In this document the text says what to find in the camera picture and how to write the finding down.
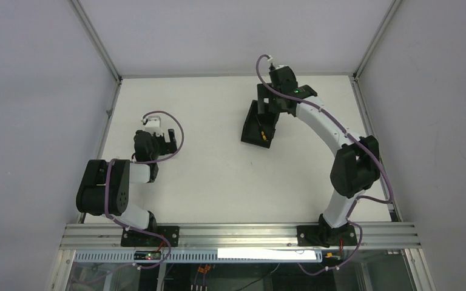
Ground black yellow screwdriver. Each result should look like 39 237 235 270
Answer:
255 116 268 141

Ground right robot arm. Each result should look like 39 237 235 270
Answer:
258 63 382 240

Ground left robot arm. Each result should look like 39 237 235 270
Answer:
76 129 177 233

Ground black plastic bin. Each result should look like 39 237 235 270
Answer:
240 100 279 149

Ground small electronics board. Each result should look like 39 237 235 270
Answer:
133 251 162 261

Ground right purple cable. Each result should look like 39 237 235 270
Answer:
255 54 394 276

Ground purple cable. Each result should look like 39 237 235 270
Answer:
255 54 394 276
103 110 185 270

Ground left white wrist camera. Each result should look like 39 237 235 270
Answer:
141 115 164 137

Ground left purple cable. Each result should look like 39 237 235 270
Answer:
103 110 185 270

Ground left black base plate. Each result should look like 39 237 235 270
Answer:
120 225 180 247

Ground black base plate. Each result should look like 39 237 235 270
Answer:
296 224 358 248
120 225 180 247

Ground white slotted cable duct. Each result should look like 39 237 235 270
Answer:
74 248 323 263

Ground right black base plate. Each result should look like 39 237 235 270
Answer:
296 224 358 248

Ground aluminium mounting rail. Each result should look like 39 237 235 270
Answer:
59 222 422 250

